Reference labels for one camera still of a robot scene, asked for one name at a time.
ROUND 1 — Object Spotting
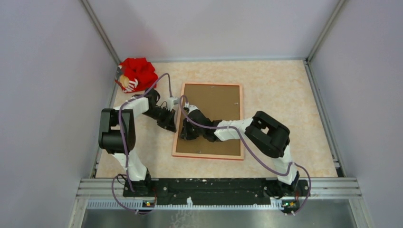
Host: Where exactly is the red wooden picture frame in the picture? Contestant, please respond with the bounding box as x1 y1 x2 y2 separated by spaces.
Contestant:
172 82 245 161

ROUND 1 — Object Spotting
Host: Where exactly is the white slotted cable duct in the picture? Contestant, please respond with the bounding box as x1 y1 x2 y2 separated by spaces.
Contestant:
86 198 284 210

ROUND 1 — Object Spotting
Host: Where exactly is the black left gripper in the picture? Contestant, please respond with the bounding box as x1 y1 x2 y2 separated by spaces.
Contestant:
142 106 176 133

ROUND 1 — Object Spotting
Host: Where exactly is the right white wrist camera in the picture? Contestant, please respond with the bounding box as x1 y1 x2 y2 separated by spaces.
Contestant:
184 102 199 114

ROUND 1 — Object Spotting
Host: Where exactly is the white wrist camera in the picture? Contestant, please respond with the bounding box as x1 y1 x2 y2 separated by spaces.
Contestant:
184 102 199 114
165 96 179 111

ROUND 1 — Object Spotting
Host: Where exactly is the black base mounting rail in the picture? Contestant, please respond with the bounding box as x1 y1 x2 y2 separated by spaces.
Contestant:
123 178 308 206

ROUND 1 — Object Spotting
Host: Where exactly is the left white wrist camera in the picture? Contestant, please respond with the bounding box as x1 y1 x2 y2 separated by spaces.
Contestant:
165 96 179 111

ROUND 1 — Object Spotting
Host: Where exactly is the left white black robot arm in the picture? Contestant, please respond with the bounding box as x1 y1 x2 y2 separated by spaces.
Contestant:
98 88 179 196

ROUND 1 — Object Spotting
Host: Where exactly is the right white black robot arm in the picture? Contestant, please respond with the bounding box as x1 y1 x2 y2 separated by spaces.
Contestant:
180 105 300 197

